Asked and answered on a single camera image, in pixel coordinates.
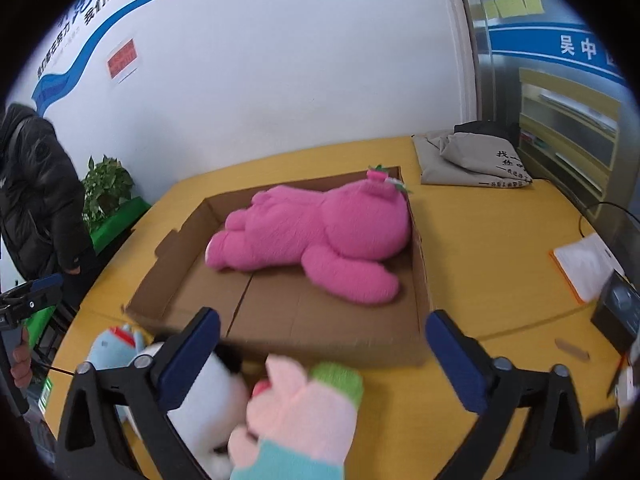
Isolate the red wall sign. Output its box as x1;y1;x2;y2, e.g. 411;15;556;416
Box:
106;37;141;85

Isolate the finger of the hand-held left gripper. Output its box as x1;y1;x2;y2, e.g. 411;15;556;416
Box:
0;274;64;330

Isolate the light blue plush toy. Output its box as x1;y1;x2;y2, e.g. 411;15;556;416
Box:
84;323;153;423

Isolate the white plush toy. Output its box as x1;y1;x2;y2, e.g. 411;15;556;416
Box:
127;342;252;480

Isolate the person's left hand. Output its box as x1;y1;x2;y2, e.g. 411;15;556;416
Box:
11;327;33;391

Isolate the green planter box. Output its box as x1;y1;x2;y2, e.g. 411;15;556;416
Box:
89;197;152;256

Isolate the blue door banner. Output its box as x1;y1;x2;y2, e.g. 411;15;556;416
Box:
487;22;627;82

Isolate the white notebook orange edge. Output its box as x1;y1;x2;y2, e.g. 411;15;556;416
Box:
549;232;627;306

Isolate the black cable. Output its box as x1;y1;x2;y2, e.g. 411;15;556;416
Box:
577;201;627;241

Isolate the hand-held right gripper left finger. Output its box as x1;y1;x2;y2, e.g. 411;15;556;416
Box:
57;306;223;480

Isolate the green leafy potted plant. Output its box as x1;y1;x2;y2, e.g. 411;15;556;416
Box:
81;156;136;235

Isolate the metal door frame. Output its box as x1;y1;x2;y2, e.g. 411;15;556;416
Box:
449;0;521;128

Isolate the grey printed tote bag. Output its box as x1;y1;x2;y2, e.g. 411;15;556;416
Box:
439;132;540;192

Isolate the brown cardboard box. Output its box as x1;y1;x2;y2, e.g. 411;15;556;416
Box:
122;165;437;368

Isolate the small white packet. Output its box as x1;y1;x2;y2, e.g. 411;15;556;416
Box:
606;354;640;409

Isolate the pale pink plush toy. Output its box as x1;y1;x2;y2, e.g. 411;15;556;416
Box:
227;354;365;480

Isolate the large pink plush bear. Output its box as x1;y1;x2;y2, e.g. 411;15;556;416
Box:
205;166;414;307

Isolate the black device box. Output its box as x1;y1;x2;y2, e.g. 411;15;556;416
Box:
590;270;640;357

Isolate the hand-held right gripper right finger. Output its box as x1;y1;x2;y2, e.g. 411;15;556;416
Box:
425;309;592;480

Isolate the black bag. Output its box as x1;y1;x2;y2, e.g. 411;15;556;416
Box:
454;120;522;142

